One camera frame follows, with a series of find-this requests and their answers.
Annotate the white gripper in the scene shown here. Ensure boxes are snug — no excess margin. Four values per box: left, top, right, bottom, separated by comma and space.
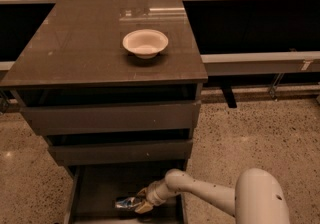
135, 179, 174, 214

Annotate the redbull can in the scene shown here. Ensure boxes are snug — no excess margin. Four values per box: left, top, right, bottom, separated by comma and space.
114, 196, 143, 211

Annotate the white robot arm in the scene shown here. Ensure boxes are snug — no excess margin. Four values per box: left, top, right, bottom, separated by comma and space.
135, 168, 290, 224

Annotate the middle drawer front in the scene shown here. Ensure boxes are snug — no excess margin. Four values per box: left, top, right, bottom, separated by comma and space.
48, 139, 193, 166

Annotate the open bottom drawer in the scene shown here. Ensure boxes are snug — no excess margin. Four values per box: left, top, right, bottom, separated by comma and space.
63, 160, 187, 224

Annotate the dark drawer cabinet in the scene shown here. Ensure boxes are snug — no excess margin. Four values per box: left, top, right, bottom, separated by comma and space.
0, 0, 209, 224

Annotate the top drawer front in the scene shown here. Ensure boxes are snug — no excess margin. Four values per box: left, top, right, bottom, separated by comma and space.
21, 101, 200, 135

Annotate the white paper bowl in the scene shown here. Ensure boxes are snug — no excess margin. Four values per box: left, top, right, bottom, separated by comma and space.
122, 29, 169, 59

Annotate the long grey bench rail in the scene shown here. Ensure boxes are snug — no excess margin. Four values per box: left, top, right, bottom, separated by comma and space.
201, 51, 320, 76

